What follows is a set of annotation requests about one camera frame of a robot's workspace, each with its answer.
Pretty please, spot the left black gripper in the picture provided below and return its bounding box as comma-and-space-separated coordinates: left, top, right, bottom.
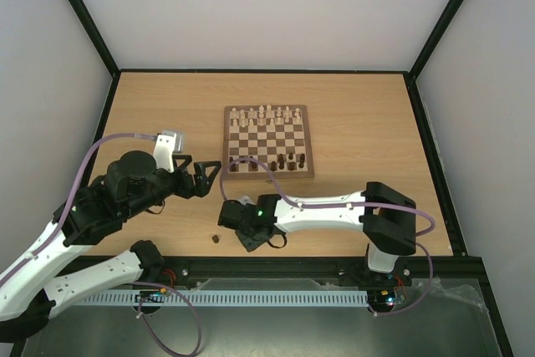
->
125, 154, 223, 218

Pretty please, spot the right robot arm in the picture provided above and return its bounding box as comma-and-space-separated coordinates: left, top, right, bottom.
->
218, 181, 416, 283

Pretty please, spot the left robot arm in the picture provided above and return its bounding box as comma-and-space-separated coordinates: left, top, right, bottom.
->
1, 150, 222, 343

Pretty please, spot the white chess pieces row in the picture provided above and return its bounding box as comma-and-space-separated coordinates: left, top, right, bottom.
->
224, 105, 308, 133

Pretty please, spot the wooden chess board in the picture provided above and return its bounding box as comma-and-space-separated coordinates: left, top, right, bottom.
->
222, 109, 314, 181

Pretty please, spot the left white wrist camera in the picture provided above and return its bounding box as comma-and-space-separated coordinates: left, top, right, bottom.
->
153, 130, 184, 173

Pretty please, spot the light blue cable duct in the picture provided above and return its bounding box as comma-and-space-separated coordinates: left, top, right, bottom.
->
78, 289, 369, 308

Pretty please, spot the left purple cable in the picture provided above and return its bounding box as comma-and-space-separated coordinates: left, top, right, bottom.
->
0, 132, 202, 354

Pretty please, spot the purple cable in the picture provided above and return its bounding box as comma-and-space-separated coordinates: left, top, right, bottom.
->
0, 132, 202, 354
219, 156, 436, 317

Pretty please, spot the black aluminium frame rail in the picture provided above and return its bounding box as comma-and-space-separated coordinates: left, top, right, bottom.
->
41, 254, 486, 287

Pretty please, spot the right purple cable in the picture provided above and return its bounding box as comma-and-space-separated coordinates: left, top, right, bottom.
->
219, 156, 436, 317

